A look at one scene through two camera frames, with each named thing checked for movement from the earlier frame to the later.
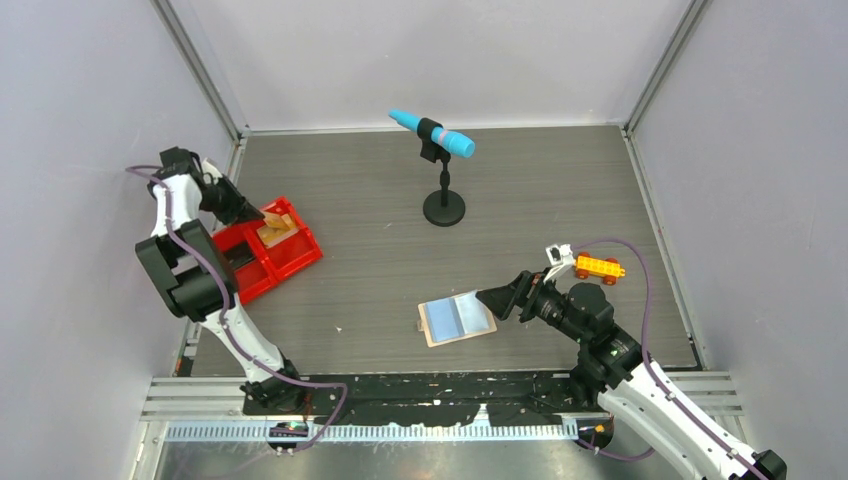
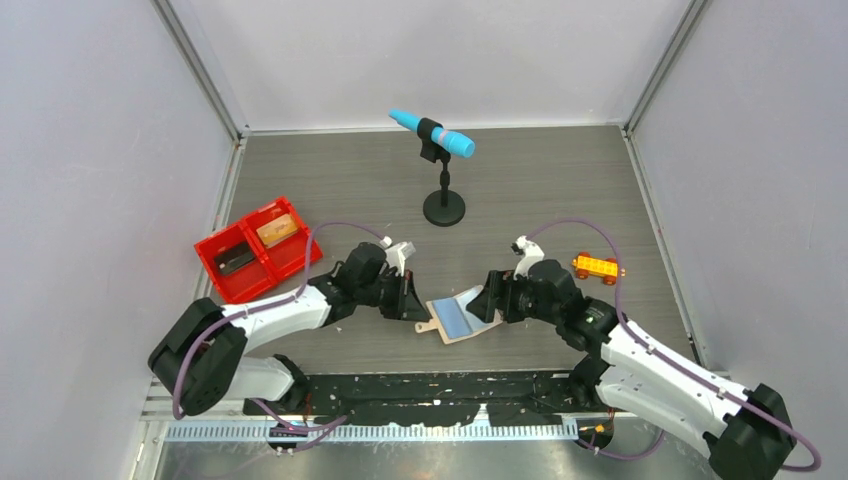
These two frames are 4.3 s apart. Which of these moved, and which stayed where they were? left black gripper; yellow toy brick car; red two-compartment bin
Moved: left black gripper
Stayed: red two-compartment bin; yellow toy brick car
